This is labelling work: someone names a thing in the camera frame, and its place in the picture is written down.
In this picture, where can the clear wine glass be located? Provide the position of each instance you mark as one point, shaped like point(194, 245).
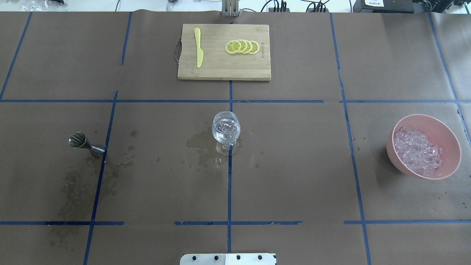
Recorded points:
point(226, 130)

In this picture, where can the aluminium frame post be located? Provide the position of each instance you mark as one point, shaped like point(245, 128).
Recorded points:
point(230, 8)

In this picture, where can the steel cocktail jigger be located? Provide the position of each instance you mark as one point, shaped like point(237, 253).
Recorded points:
point(79, 140)

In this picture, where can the black box with label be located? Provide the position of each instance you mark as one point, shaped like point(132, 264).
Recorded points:
point(383, 6)

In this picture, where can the bamboo cutting board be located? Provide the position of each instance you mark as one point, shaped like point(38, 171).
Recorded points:
point(217, 63)

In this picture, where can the pink bowl of ice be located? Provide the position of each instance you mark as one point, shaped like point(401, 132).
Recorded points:
point(421, 146)

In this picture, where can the yellow plastic knife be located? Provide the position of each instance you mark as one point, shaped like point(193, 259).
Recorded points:
point(199, 52)

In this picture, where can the lemon slices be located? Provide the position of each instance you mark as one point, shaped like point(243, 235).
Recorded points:
point(241, 46)

